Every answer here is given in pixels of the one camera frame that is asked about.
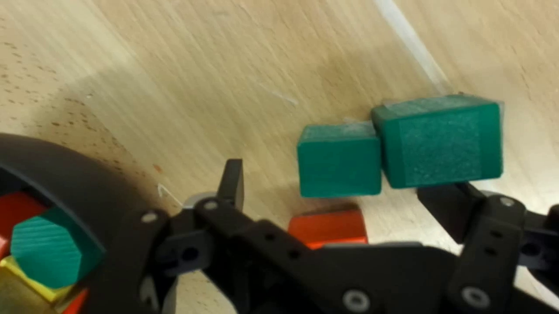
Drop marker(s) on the red cube block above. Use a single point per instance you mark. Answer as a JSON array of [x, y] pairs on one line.
[[15, 209]]

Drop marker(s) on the orange block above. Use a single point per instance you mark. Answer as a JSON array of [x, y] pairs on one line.
[[329, 228]]

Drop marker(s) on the black bowl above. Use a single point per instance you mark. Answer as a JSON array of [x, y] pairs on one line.
[[105, 209]]

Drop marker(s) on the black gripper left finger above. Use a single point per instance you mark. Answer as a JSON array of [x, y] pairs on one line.
[[231, 189]]

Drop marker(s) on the green double block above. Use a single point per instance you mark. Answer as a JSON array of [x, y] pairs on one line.
[[441, 141]]

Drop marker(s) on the small green block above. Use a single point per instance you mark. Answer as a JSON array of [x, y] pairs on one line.
[[53, 250]]

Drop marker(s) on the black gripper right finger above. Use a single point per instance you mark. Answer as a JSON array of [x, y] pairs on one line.
[[453, 207]]

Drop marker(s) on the yellow cube block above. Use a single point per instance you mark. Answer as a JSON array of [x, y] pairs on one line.
[[23, 296]]

